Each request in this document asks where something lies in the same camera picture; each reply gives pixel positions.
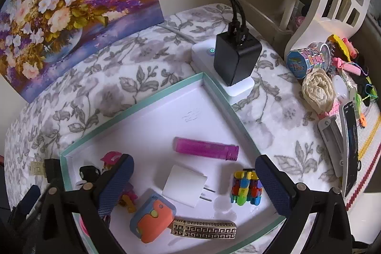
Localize black toy car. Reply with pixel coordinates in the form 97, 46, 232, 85
79, 165, 102, 184

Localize white oval item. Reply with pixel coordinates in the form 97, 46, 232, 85
331, 75, 351, 102

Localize colourful gear toy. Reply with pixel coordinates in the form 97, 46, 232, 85
230, 169, 264, 206

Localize teal edged white box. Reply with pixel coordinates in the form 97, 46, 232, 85
60, 71, 288, 254

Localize gold black patterned hair clip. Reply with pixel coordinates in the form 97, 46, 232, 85
170, 219, 237, 241

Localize white power strip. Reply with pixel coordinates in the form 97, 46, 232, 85
191, 40, 257, 106

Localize grey floral cloth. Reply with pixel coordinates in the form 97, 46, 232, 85
4, 3, 352, 254

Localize black wall charger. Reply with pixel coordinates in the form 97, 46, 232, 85
31, 158, 63, 184

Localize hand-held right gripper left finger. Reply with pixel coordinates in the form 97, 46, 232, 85
22, 154, 135, 254

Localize pink toy dog figure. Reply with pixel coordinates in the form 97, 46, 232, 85
99, 151, 139, 213

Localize yellow hair clip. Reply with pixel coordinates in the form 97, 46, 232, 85
326, 34, 352, 62

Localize glitter tape roll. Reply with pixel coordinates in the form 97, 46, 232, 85
319, 43, 333, 70

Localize purple lighter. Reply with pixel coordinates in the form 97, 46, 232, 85
174, 137, 240, 162

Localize cream crochet flower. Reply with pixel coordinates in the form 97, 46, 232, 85
301, 69, 337, 114

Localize floral painting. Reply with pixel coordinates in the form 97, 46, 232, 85
0, 0, 165, 103

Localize colourful foil cylinder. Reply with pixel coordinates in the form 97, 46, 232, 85
286, 45, 322, 81

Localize pink strap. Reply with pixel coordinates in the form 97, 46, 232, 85
79, 214, 90, 240

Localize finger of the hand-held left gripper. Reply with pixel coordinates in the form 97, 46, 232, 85
8, 184, 41, 225

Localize striped knitted mat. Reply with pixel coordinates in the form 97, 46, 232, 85
347, 102, 381, 210

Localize grey metal clip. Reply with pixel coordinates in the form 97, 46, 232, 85
317, 115, 346, 178

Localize orange and blue case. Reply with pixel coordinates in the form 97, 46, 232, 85
129, 194, 176, 244

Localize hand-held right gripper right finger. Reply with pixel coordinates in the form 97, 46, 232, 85
255, 154, 358, 254

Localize white wall charger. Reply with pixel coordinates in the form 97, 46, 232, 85
161, 164, 216, 209

